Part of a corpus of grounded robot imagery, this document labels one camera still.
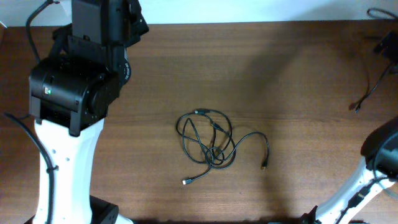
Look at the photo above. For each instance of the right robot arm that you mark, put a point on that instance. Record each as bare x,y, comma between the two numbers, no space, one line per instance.
376,173

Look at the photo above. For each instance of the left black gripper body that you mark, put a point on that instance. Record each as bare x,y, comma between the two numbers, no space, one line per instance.
139,28

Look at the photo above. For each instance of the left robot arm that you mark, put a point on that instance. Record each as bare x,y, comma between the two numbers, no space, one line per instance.
70,92

